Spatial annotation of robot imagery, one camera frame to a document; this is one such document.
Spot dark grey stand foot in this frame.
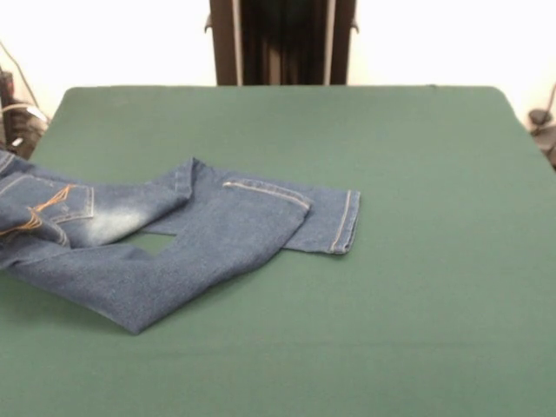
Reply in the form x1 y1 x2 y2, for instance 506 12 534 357
527 108 556 171

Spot blue denim jeans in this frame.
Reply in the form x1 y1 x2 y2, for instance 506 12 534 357
0 149 361 336

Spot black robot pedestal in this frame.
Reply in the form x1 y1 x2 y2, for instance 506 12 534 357
202 0 361 87

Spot black cable tangle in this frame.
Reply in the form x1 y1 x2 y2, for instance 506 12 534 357
0 69 50 162

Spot dark green table cloth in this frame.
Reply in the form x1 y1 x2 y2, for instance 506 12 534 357
0 85 556 417

